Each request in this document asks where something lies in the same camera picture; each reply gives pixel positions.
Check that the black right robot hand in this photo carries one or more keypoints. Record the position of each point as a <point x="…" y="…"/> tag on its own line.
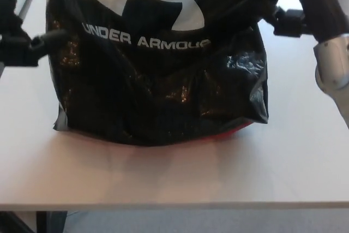
<point x="321" y="12"/>

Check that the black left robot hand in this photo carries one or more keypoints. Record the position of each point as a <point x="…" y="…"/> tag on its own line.
<point x="13" y="42"/>

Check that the black Under Armour plastic bag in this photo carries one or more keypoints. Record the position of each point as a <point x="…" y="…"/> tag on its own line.
<point x="152" y="85"/>

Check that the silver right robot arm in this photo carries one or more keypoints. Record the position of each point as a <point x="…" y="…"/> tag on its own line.
<point x="334" y="64"/>

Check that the black desk leg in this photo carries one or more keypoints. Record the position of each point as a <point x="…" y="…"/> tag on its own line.
<point x="51" y="222"/>

